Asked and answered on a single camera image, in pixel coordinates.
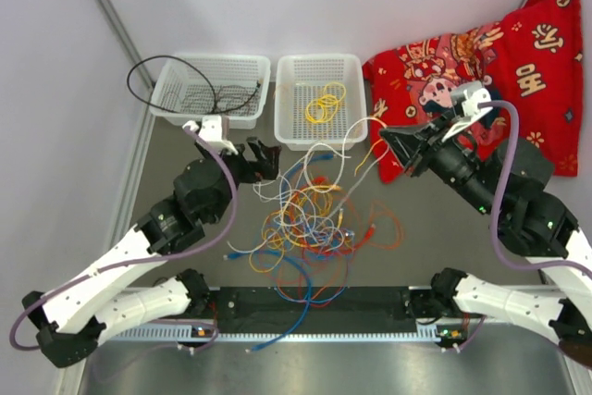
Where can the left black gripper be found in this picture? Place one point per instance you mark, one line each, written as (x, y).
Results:
(254, 171)

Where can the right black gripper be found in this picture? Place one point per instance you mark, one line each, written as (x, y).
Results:
(408, 146)

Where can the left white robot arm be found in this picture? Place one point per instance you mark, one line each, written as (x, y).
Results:
(92, 308)

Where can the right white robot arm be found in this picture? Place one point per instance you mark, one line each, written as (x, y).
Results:
(525, 220)

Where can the right white plastic basket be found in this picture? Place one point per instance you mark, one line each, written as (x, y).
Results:
(320, 98)

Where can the white plastic basket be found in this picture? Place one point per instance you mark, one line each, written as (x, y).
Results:
(191, 86)
(320, 98)

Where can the left white plastic basket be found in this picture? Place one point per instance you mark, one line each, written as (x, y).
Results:
(191, 86)

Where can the red patterned pillow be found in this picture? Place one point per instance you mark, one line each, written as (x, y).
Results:
(531, 58)

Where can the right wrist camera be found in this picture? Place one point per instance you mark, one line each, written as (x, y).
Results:
(470, 102)

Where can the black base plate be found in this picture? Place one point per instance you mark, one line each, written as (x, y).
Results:
(249, 303)

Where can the white slotted cable duct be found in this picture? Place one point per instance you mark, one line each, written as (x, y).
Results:
(189, 334)

